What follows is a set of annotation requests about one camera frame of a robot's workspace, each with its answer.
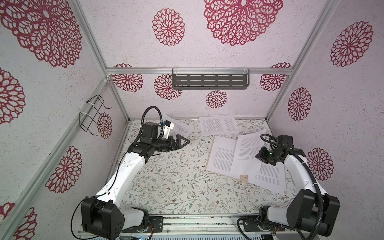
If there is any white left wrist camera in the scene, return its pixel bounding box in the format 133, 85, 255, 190
140, 119, 175, 140

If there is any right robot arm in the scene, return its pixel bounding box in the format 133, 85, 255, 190
256, 147, 340, 237

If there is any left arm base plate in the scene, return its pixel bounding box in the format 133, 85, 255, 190
122, 216, 164, 234

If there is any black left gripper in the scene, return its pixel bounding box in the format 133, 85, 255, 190
152, 133, 189, 153

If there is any beige paper folder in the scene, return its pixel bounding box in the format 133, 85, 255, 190
205, 136, 289, 194

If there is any grey slotted wall shelf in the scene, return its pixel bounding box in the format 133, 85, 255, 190
171, 69, 250, 90

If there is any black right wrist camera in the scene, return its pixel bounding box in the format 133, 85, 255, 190
277, 135, 294, 148

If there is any black wire wall rack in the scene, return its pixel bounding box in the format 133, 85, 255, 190
78, 95, 111, 136

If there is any white printed paper sheet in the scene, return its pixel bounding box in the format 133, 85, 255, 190
247, 160, 287, 194
206, 136, 240, 180

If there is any black corrugated left cable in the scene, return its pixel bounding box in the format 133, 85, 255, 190
140, 105, 164, 137

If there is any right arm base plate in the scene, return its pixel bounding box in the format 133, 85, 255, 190
241, 215, 286, 232

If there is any aluminium front rail frame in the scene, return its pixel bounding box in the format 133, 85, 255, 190
112, 214, 300, 240

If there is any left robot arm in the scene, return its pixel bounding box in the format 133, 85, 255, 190
78, 135, 190, 240

